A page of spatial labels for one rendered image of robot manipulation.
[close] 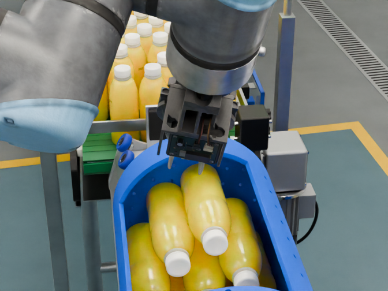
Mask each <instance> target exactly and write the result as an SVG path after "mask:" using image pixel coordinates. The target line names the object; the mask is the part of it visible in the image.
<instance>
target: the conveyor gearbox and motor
mask: <svg viewBox="0 0 388 291"><path fill-rule="evenodd" d="M270 134H271V138H268V149H267V150H261V151H260V154H261V162H262V164H263V165H264V166H265V168H266V170H267V172H268V175H269V177H270V180H271V182H272V185H273V187H274V190H275V193H276V195H277V198H278V201H279V203H280V206H281V208H282V211H283V214H284V216H285V219H286V221H287V224H288V227H289V229H290V232H291V234H292V237H293V239H294V243H295V245H297V244H299V243H300V242H302V241H303V240H304V239H306V238H307V237H308V236H309V234H310V233H311V232H312V230H313V228H314V226H315V224H316V221H317V219H318V214H319V207H318V204H317V201H316V194H315V191H314V189H313V187H312V185H311V183H307V181H306V176H307V162H308V154H309V151H307V149H306V147H305V145H304V143H303V141H302V139H301V134H299V132H298V131H296V130H289V131H280V132H270ZM314 215H315V217H314ZM313 217H314V220H313V223H312V225H311V227H310V229H309V231H307V233H306V234H305V235H304V236H303V237H302V238H301V239H299V240H298V241H297V231H298V230H299V219H302V218H313Z"/></svg>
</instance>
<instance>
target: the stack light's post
mask: <svg viewBox="0 0 388 291"><path fill-rule="evenodd" d="M295 22H296V17H295V16H294V14H293V13H292V15H291V16H284V15H283V13H279V20H278V41H277V61H276V73H275V94H274V114H273V132H280V131H288V127H289V110H290V92H291V83H292V66H293V48H294V31H295Z"/></svg>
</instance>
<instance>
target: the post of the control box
mask: <svg viewBox="0 0 388 291"><path fill-rule="evenodd" d="M39 153H40V164H41V170H42V180H43V190H44V201H45V206H46V217H47V227H48V237H49V243H50V253H51V264H52V269H53V280H54V290H55V291H70V288H69V277H68V265H67V258H66V247H65V235H64V224H63V217H62V206H61V194H60V187H59V176H58V164H57V153H48V152H39Z"/></svg>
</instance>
